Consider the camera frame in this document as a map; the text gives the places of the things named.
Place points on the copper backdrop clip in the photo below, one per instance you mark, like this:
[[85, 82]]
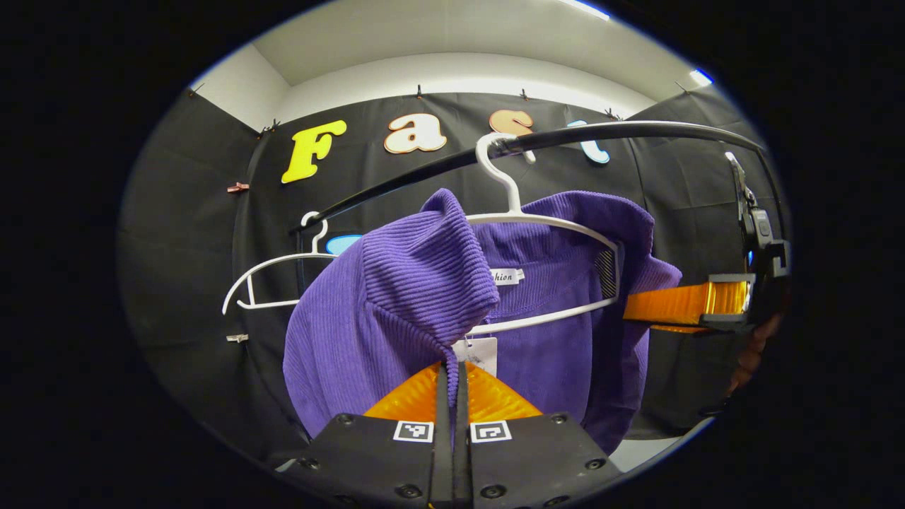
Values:
[[238, 187]]

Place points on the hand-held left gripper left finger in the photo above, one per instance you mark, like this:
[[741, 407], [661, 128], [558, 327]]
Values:
[[382, 459]]

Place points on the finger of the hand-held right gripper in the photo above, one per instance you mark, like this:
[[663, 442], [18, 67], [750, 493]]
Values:
[[672, 302], [682, 329]]

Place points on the row of black backdrop clips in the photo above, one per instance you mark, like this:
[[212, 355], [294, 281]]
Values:
[[419, 92]]

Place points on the black clothes rack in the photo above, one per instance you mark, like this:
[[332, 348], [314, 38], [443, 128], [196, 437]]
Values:
[[636, 129]]

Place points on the small ceiling light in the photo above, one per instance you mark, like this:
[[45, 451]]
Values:
[[701, 77]]

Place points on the silver backdrop clip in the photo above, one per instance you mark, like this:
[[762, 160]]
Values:
[[237, 338]]

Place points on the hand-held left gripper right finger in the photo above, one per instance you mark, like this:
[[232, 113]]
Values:
[[530, 459]]

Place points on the white plastic hanger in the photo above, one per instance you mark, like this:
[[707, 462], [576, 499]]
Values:
[[537, 220], [269, 263]]

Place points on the black backdrop cloth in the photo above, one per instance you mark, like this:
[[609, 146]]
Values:
[[184, 247]]

